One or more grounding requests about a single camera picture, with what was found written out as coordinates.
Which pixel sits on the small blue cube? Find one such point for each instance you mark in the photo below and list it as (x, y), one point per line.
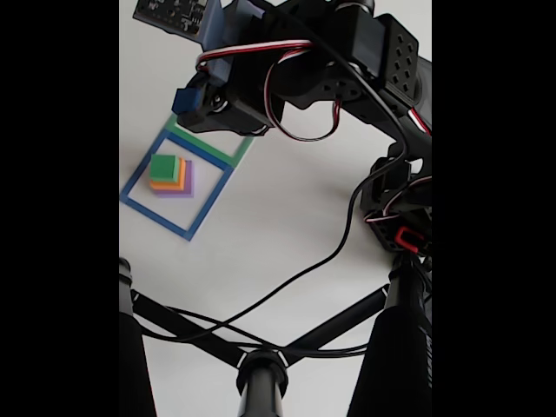
(186, 101)

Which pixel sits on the green block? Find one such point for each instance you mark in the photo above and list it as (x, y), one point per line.
(163, 167)

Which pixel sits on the orange block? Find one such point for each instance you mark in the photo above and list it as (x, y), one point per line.
(182, 182)

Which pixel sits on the purple block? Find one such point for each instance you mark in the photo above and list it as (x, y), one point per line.
(189, 189)

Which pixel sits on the red clamp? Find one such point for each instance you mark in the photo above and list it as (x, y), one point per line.
(408, 239)

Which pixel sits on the black tripod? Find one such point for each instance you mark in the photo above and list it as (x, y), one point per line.
(260, 382)

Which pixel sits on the green square frame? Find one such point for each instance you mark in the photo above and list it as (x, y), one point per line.
(208, 150)

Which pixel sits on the dark gripper camera box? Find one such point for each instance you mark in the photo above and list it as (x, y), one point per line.
(182, 13)

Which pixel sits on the blue square frame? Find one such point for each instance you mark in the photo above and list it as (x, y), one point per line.
(156, 218)

